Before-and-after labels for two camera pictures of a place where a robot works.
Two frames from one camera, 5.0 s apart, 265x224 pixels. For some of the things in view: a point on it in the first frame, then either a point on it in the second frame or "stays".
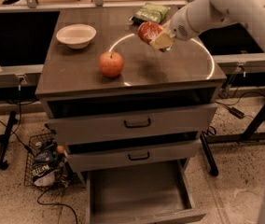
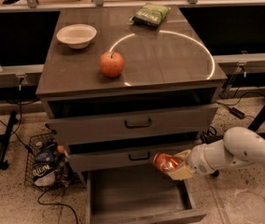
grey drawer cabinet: (132, 117) stays
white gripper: (182, 24) → (197, 161)
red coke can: (147, 30) → (166, 162)
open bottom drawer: (141, 197) stays
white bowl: (76, 35) stays
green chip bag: (150, 12) stays
